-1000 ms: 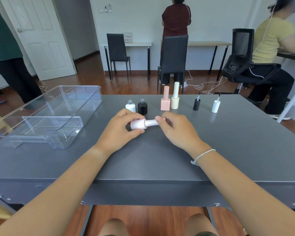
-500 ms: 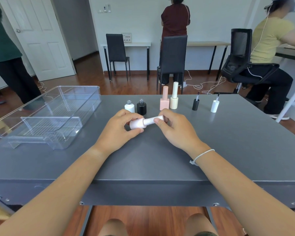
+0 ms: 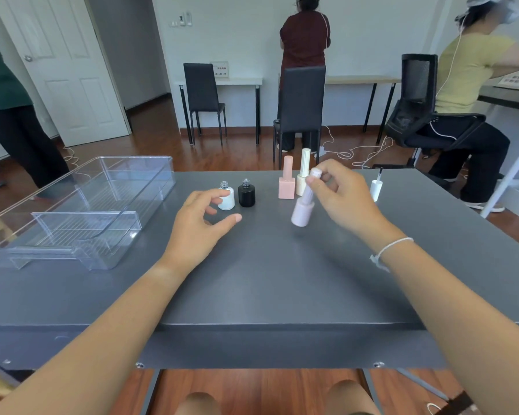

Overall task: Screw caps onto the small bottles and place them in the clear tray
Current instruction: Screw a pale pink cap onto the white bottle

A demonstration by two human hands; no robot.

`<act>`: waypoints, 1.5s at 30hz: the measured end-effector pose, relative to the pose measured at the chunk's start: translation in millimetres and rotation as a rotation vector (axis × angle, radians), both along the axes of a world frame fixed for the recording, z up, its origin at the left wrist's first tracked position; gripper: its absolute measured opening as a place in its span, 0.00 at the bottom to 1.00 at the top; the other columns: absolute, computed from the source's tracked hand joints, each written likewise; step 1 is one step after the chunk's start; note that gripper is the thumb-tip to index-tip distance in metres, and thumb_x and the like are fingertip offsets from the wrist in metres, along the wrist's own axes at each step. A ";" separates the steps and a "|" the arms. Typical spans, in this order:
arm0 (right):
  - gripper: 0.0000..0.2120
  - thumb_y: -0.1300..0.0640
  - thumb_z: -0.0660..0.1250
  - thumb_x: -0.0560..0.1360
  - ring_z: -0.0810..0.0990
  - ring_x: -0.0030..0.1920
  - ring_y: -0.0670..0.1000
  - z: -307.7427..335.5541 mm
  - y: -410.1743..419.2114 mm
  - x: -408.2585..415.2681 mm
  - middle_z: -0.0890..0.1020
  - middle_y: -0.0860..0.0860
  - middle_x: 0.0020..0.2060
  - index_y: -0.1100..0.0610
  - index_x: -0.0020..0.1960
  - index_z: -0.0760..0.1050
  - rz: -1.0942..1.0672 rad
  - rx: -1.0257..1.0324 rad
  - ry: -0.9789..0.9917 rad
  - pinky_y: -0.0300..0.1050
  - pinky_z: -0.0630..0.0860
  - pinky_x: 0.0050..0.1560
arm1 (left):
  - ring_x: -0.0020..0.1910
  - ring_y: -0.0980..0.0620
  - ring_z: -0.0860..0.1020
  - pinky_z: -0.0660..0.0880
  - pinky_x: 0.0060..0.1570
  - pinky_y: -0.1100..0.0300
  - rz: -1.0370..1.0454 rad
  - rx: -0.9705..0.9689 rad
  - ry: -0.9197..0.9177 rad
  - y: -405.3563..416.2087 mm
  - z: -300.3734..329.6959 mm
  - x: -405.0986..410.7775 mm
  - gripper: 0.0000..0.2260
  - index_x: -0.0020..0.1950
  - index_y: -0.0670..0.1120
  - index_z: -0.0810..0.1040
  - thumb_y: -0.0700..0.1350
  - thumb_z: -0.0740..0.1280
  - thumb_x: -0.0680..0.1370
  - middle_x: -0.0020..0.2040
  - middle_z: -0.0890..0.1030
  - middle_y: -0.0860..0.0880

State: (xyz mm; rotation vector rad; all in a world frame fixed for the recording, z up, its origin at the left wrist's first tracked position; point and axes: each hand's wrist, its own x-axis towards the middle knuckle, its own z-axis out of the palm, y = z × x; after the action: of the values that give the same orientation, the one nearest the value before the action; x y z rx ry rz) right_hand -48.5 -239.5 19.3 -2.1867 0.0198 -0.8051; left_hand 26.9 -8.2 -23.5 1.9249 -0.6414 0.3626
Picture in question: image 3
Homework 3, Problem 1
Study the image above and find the person's right hand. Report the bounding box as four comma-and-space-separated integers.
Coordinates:
304, 159, 405, 255

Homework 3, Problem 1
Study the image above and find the person's left hand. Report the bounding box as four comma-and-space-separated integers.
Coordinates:
160, 188, 243, 281

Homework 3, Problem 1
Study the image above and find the white brush cap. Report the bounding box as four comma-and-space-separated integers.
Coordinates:
370, 167, 383, 202

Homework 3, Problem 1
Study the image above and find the lilac ribbed brush cap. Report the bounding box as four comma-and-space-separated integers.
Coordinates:
300, 168, 323, 203

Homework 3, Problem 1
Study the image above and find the white nail polish bottle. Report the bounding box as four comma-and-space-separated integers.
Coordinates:
217, 180, 236, 212

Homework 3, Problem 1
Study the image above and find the black nail polish bottle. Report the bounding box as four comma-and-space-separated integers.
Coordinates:
238, 178, 257, 208

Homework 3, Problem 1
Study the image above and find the pink square nail polish bottle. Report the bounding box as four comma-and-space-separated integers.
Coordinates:
278, 176, 296, 200

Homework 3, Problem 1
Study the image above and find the clear plastic organizer tray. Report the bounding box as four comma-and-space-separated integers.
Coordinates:
0, 155, 177, 271

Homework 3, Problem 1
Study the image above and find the person's left forearm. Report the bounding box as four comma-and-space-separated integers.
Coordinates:
0, 261, 189, 415

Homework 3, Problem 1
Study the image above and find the person's right forearm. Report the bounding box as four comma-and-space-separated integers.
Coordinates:
374, 237, 519, 415

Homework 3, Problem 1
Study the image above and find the person's left leg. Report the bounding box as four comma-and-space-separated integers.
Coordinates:
175, 392, 221, 415

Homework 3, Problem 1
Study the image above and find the person's leg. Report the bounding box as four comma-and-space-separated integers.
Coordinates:
326, 380, 375, 415
175, 392, 221, 415

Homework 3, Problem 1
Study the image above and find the person's right leg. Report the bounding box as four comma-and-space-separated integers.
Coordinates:
326, 380, 375, 415

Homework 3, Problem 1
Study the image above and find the grey table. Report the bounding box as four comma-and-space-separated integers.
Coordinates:
0, 169, 519, 415

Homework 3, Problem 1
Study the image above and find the black mesh office chair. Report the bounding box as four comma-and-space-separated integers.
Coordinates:
371, 54, 487, 169

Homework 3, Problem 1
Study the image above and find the clear plastic divider insert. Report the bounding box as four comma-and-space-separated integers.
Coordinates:
6, 210, 142, 271

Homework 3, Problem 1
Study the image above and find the black dining chair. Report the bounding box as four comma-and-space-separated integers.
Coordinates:
273, 66, 328, 171
183, 62, 227, 146

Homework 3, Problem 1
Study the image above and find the wooden desk with black legs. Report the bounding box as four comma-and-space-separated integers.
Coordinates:
325, 75, 402, 145

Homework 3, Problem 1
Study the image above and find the white desk with black legs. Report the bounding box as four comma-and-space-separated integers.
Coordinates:
175, 77, 264, 146

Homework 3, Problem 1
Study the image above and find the black-topped desk with white legs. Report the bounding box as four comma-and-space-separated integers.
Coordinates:
477, 86, 519, 219

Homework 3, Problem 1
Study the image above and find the white panelled door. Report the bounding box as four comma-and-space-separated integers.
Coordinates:
0, 0, 131, 148

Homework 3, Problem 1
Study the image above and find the white string bracelet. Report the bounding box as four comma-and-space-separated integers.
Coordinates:
368, 236, 415, 273

